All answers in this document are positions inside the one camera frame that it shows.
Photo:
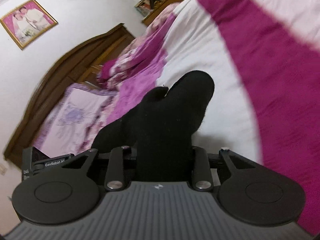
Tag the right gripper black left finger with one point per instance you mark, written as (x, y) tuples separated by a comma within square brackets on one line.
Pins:
[(63, 192)]

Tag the magenta floral bedspread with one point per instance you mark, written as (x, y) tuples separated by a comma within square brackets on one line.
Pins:
[(137, 55)]

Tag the lilac floral pillow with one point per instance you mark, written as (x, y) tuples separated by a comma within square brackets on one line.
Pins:
[(72, 125)]

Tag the dark wooden headboard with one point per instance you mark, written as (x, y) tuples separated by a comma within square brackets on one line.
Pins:
[(79, 65)]

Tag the framed wedding photo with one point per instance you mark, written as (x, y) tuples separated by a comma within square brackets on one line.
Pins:
[(27, 22)]

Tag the wooden side cabinet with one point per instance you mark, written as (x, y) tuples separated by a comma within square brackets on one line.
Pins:
[(172, 0)]

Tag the magenta and white striped blanket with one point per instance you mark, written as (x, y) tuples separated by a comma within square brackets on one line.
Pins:
[(263, 56)]

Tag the black garment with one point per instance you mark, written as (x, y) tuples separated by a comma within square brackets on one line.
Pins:
[(161, 127)]

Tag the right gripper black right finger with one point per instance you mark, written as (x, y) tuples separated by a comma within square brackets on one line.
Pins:
[(246, 190)]

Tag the stack of books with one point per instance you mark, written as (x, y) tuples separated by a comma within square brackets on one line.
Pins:
[(144, 7)]

